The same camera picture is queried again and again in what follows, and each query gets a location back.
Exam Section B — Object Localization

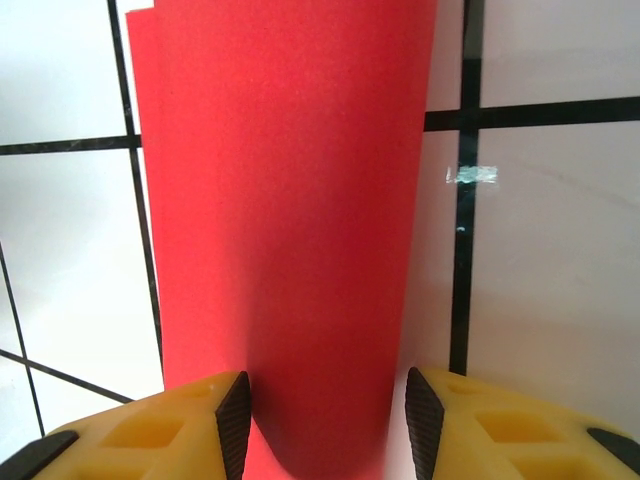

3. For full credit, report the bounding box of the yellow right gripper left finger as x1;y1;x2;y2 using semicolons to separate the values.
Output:
0;370;252;480

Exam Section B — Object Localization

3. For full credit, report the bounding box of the clear tape scrap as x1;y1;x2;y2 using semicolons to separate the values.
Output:
445;163;500;187

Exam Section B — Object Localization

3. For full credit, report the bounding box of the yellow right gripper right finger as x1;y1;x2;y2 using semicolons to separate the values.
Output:
404;366;640;480

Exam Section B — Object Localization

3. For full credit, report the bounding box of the red paper sheet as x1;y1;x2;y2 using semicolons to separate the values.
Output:
124;0;439;480

